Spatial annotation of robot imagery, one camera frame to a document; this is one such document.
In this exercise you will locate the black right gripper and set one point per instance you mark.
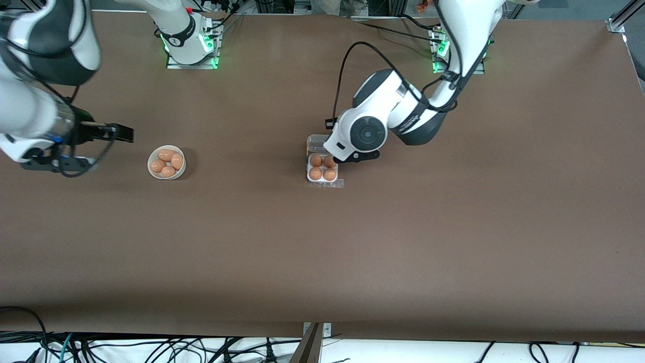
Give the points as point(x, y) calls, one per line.
point(86, 130)

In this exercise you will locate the clear plastic egg box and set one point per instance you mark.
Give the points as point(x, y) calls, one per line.
point(325, 183)

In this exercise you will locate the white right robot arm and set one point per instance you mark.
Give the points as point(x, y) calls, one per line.
point(30, 111)

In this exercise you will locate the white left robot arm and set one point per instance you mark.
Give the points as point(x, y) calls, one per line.
point(398, 111)

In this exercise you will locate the white round bowl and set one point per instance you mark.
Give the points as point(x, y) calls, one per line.
point(166, 178)

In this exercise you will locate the person in khaki trousers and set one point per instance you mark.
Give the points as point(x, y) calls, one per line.
point(340, 6)

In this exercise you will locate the orange items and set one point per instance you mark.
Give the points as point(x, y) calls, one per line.
point(422, 5)

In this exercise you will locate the aluminium profile beam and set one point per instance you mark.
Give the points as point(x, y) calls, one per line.
point(308, 348)

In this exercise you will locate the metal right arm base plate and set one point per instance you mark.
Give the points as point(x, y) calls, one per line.
point(174, 66)

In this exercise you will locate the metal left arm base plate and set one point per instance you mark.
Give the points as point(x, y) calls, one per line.
point(481, 71)

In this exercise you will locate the small metal bracket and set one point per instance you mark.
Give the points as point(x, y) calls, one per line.
point(327, 330)

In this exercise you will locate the aluminium frame corner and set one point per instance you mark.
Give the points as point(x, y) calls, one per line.
point(621, 20)

